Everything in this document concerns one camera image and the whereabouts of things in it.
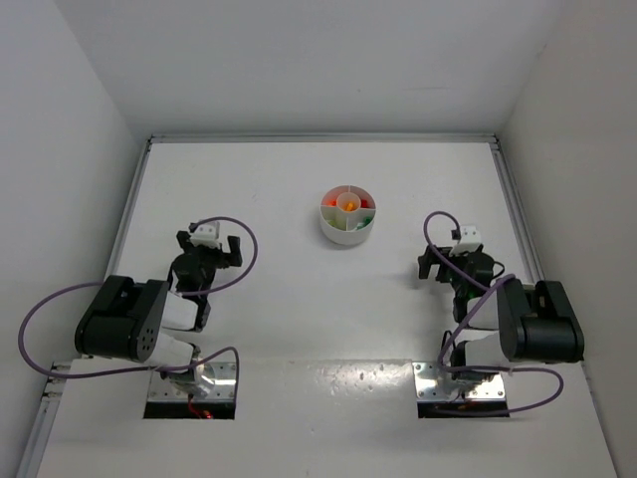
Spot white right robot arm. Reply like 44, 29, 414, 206
418, 246, 585, 381

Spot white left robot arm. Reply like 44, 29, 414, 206
75, 222, 243, 391

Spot green legos in container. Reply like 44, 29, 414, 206
356, 216, 374, 230

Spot white divided round container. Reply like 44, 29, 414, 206
319, 185, 376, 247

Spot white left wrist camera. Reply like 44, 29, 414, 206
190, 221, 220, 249

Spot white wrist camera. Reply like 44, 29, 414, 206
449, 224, 483, 257
190, 221, 220, 249

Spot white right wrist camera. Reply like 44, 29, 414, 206
449, 224, 483, 257

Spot aluminium frame rail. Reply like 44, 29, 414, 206
489, 135, 544, 283

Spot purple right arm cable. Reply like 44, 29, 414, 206
422, 211, 565, 415

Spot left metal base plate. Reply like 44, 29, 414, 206
147, 361, 237, 403

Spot metal base plate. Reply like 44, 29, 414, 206
412, 361, 506, 403
147, 361, 237, 403

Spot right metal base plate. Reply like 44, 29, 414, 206
412, 361, 506, 403

